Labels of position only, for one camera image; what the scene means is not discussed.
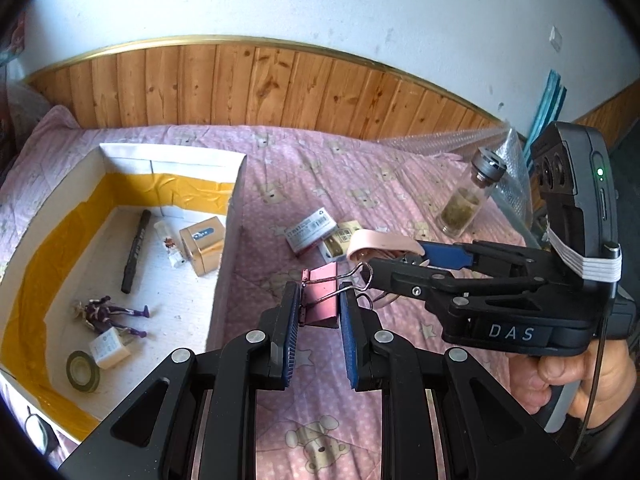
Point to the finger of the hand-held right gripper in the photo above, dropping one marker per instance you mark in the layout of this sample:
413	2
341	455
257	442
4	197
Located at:
445	255
410	277

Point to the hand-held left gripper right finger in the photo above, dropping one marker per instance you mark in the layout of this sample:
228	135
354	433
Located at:
350	335

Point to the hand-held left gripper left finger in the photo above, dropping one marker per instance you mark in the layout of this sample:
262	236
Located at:
287	335

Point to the pink tape dispenser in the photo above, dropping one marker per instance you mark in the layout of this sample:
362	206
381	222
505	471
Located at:
380	245

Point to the pink binder clip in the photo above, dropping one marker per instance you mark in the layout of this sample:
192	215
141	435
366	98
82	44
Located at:
320	300

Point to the gold tin box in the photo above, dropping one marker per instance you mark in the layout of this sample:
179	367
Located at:
205	250

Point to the white cardboard box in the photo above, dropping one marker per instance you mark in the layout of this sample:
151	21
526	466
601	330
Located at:
165	300

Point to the black marker pen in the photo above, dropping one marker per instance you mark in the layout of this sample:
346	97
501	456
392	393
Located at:
134	255

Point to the white charger plug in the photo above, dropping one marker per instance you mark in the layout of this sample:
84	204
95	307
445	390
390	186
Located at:
109	350

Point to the purple action figure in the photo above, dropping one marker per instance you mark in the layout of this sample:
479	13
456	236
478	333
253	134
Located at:
102	312

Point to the green clear tape roll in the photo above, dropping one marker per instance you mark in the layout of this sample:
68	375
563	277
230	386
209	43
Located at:
82	371

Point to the person's right hand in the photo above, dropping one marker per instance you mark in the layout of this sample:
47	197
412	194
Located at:
530	380

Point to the glass bottle with tea leaves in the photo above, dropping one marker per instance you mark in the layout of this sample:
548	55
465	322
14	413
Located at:
465	205

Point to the yellow tissue pack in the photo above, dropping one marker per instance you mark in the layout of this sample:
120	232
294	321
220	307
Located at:
336	242

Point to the bubble wrap sheet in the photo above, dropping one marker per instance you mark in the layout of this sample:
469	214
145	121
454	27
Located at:
505	195

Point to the red and white small box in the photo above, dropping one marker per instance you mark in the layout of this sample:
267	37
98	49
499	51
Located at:
310	230

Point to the pink bear printed blanket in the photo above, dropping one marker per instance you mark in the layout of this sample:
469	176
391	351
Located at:
310	180

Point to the blue plastic strips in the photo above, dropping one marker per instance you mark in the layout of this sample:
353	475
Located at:
547	110

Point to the clear plastic bag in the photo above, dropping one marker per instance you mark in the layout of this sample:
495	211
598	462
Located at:
22	115

